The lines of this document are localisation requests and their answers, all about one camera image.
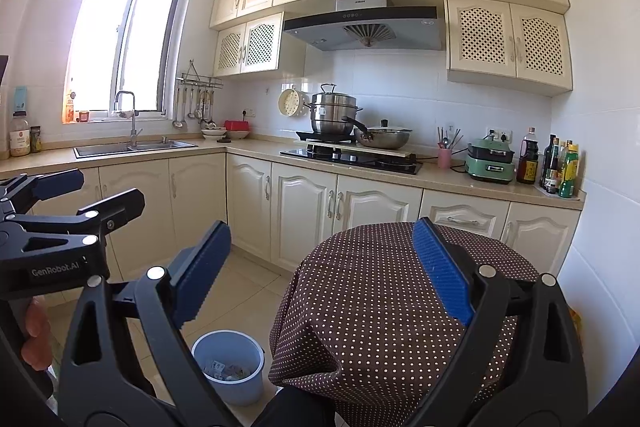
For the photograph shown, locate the chrome faucet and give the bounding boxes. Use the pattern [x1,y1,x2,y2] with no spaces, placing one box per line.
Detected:
[114,90,140,150]

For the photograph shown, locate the steel kitchen sink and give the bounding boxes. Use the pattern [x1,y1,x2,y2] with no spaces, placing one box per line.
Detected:
[73,140,196,159]

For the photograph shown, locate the black gas stove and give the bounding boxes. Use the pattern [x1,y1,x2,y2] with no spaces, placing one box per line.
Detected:
[280,132,422,174]

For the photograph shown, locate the pink utensil holder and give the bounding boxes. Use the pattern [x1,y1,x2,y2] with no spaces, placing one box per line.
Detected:
[437,147,452,169]

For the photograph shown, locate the hanging utensil rack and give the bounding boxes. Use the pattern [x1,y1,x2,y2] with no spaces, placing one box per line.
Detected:
[172,60,224,129]

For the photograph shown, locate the brown polka dot tablecloth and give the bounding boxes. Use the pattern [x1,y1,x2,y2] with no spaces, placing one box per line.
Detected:
[268,221,542,427]

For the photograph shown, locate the cream lower kitchen cabinets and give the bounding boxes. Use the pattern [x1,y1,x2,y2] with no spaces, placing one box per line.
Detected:
[29,150,584,293]

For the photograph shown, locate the white stacked bowls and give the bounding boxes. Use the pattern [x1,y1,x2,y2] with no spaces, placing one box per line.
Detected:
[202,128,227,141]

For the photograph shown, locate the black range hood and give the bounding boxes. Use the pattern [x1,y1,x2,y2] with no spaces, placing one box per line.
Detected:
[283,0,444,52]

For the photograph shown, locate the cream round strainer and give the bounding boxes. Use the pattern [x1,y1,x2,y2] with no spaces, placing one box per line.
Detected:
[278,88,304,117]

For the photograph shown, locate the dark soy sauce bottle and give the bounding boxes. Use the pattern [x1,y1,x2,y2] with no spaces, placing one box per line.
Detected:
[516,127,539,184]

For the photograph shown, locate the clear jar white label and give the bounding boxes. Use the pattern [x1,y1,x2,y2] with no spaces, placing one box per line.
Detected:
[9,110,30,157]

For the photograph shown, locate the steel steamer pot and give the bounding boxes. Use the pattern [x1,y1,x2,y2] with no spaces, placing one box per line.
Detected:
[305,82,361,136]

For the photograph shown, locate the green oil bottle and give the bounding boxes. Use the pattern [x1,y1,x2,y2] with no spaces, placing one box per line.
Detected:
[559,143,579,198]

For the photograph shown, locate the light blue trash bin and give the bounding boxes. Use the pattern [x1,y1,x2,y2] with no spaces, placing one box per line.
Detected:
[191,329,265,407]

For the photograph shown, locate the kitchen window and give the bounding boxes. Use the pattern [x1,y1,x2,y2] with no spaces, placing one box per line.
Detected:
[63,0,180,124]

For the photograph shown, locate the dark glass bottle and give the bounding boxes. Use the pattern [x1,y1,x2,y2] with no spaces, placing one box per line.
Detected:
[539,134,560,193]

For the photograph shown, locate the green electric cooker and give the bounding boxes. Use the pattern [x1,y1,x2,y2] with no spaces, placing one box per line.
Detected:
[464,132,515,184]

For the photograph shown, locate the person's left hand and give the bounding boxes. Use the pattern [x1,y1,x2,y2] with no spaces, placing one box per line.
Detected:
[21,297,53,371]

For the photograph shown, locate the steel wok with lid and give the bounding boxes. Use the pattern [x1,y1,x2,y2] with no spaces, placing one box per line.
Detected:
[343,116,412,150]

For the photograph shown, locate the red container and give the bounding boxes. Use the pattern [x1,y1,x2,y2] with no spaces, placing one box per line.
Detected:
[224,120,250,131]

